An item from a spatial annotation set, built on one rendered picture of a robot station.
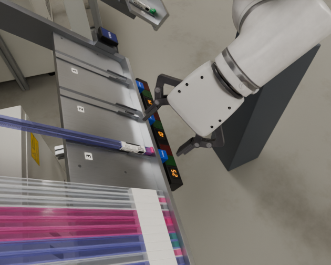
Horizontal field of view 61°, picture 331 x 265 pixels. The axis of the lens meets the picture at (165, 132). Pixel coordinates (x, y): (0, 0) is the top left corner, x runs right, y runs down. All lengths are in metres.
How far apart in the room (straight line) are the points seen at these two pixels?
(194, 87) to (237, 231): 0.95
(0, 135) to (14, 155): 0.08
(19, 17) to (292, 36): 0.54
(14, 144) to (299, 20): 0.71
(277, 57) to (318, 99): 1.45
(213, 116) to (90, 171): 0.23
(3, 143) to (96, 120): 0.35
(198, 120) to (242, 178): 0.97
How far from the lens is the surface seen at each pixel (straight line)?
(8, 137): 0.87
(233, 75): 0.44
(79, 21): 1.04
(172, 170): 0.66
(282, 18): 0.44
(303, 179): 1.53
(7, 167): 0.82
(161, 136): 0.71
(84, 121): 0.56
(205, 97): 0.47
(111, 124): 0.60
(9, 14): 0.72
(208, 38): 2.08
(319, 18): 0.44
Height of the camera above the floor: 1.26
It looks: 56 degrees down
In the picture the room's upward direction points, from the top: straight up
